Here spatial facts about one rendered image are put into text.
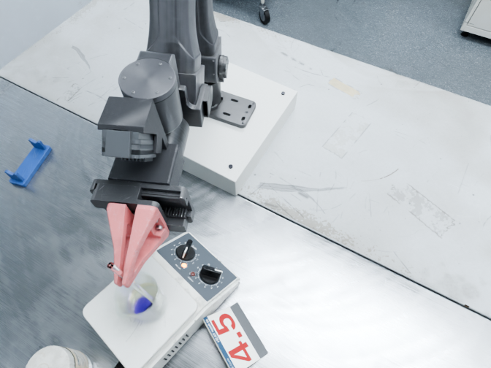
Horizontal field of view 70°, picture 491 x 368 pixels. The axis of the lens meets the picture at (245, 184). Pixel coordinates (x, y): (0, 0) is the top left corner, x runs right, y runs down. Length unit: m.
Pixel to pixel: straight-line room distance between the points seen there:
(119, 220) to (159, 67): 0.16
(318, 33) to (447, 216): 2.00
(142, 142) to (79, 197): 0.44
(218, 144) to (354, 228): 0.30
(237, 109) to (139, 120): 0.41
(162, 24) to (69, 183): 0.43
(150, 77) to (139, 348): 0.35
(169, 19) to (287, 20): 2.27
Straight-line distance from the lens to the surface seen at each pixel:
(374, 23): 2.78
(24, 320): 0.70
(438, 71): 2.55
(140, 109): 0.34
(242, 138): 0.69
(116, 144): 0.33
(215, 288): 0.56
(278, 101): 0.76
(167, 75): 0.38
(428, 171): 0.79
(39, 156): 0.84
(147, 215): 0.36
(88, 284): 0.67
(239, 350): 0.57
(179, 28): 0.45
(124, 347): 0.53
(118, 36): 1.07
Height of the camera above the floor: 1.49
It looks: 59 degrees down
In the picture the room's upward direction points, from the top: 1 degrees counter-clockwise
